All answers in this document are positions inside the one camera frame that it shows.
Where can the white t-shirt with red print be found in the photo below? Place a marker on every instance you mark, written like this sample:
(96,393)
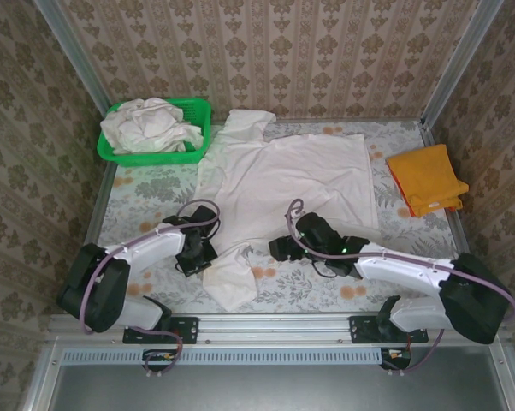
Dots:
(291,180)

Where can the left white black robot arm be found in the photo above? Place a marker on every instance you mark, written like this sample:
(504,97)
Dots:
(108,291)

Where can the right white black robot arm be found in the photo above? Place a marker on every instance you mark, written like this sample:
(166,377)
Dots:
(394,269)

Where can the floral tablecloth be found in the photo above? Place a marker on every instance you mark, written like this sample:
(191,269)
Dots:
(309,287)

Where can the green plastic basket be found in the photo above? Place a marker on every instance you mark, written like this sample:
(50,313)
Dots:
(155,159)

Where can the small circuit board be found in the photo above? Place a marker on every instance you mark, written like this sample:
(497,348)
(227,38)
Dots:
(159,356)
(396,355)

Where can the folded orange t-shirt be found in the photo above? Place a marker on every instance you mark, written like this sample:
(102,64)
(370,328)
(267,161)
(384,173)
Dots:
(428,180)

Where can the crumpled white t-shirt pile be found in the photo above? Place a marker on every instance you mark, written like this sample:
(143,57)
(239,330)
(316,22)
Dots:
(146,128)

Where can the grey metal panel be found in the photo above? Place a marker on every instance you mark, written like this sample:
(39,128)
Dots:
(283,389)

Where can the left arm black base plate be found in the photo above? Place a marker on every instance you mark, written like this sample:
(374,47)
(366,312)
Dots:
(185,329)

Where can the aluminium mounting rail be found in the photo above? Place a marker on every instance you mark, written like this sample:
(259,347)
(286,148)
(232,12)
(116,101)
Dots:
(274,327)

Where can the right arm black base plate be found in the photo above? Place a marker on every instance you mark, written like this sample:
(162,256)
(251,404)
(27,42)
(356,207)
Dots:
(364,329)

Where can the aluminium table side rail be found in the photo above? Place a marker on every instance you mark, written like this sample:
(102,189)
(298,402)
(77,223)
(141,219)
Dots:
(99,205)
(428,137)

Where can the aluminium table back rail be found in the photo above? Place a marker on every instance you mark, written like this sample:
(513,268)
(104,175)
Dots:
(326,120)

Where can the aluminium frame post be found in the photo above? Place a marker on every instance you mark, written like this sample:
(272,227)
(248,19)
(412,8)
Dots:
(465,51)
(73,51)

